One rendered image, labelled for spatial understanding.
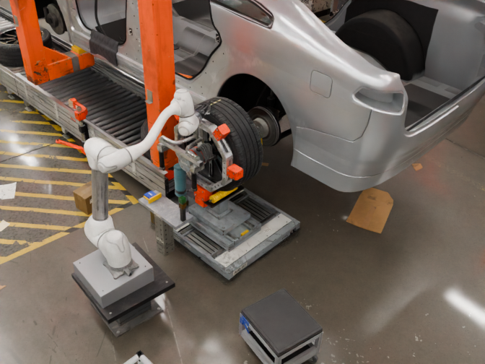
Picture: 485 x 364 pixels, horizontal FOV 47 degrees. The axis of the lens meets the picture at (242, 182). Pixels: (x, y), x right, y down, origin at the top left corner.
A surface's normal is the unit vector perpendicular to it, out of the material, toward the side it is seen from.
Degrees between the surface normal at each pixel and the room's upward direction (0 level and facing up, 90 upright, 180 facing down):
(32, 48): 90
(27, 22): 90
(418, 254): 0
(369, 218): 2
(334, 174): 90
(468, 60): 90
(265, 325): 0
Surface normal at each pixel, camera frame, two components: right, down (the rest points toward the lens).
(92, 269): -0.02, -0.78
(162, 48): 0.72, 0.44
